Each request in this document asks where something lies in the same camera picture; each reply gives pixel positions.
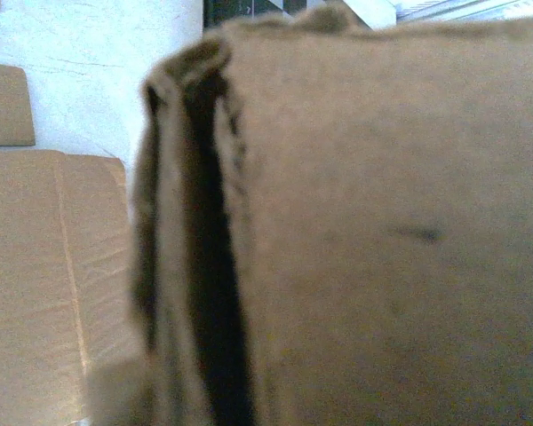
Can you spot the brown cardboard box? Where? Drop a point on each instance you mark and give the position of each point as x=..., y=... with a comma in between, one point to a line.
x=22, y=266
x=360, y=222

